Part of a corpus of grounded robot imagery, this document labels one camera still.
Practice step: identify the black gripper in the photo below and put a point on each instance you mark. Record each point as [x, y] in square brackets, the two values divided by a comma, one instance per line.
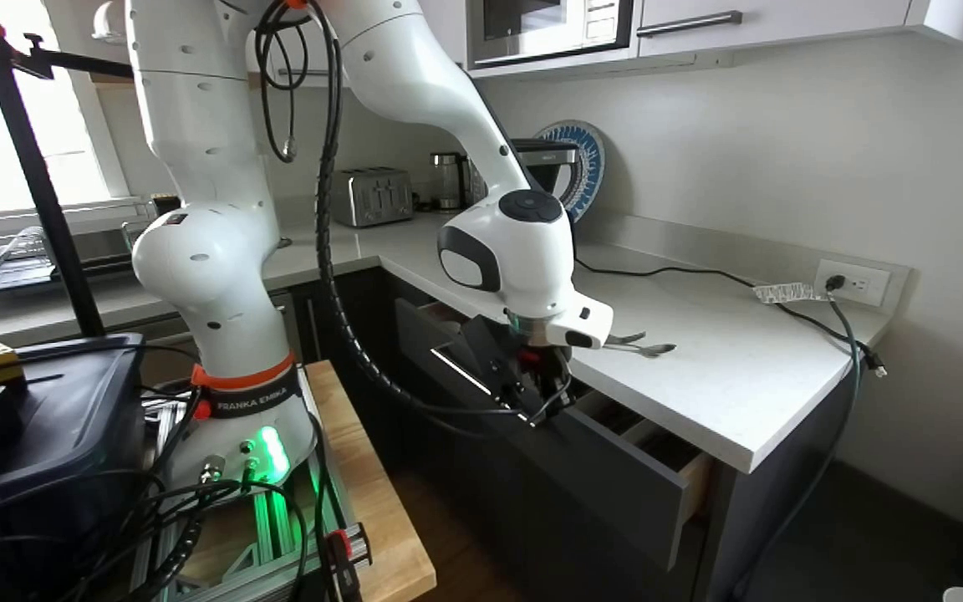
[518, 357]

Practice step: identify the dark wooden kitchen drawer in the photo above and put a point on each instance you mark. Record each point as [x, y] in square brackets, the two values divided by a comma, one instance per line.
[617, 489]

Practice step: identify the stainless steel teaspoon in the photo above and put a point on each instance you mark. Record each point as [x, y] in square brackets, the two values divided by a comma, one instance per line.
[656, 348]

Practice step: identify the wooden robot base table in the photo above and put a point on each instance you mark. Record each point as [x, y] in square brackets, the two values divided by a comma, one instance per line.
[382, 524]

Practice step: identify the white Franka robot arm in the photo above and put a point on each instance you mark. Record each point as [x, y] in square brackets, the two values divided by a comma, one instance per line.
[216, 255]

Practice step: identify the white cutlery organiser tray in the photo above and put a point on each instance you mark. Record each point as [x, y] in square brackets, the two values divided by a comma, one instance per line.
[642, 428]

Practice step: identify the blue woven round plate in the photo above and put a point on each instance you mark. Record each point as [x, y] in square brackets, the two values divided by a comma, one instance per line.
[585, 168]

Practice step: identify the stainless steel kettle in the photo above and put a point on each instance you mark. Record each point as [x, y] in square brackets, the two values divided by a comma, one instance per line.
[450, 178]

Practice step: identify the dark base cabinet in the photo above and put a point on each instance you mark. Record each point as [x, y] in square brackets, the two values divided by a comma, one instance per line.
[784, 504]

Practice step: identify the stainless steel toaster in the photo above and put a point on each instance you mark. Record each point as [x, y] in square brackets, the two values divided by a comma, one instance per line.
[370, 199]

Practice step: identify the stainless steel microwave oven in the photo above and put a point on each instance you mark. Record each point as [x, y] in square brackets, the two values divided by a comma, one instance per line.
[549, 27]

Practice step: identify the wide white cabinet door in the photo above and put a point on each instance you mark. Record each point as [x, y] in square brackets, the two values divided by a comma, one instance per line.
[816, 18]

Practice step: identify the black equipment case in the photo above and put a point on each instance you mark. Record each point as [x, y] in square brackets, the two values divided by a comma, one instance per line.
[46, 470]

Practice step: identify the grey dish rack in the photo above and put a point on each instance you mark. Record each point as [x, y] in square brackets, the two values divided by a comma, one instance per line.
[15, 253]

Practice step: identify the white framed window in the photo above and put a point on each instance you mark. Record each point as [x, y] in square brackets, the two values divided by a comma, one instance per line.
[15, 111]

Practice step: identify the white wall outlet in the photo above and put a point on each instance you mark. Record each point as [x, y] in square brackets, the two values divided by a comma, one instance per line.
[852, 282]

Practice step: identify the black camera tripod stand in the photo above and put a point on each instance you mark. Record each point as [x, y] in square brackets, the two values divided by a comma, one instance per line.
[31, 168]

